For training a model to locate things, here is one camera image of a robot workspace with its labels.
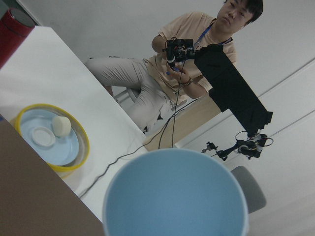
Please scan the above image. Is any grey office chair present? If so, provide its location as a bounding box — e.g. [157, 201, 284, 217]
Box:
[231, 166, 267, 214]

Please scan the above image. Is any light blue plastic cup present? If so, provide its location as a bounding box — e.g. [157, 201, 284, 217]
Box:
[103, 148, 249, 236]

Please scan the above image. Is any white round lid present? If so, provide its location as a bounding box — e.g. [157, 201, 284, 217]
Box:
[31, 126, 56, 148]

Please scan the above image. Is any white round block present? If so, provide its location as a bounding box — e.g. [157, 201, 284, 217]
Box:
[52, 116, 71, 137]

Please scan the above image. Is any black cloth covered stand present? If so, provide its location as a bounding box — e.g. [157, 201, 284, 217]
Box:
[194, 45, 273, 134]

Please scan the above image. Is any yellow rimmed blue bowl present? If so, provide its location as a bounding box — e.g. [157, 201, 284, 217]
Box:
[10, 103, 90, 178]

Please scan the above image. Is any red cylindrical bottle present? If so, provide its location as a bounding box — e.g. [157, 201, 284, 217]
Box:
[0, 8, 35, 68]

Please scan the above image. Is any person in beige shirt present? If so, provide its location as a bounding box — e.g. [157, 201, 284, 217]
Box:
[85, 0, 263, 132]

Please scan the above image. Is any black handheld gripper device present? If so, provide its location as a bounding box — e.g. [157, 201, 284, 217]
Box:
[162, 37, 195, 67]

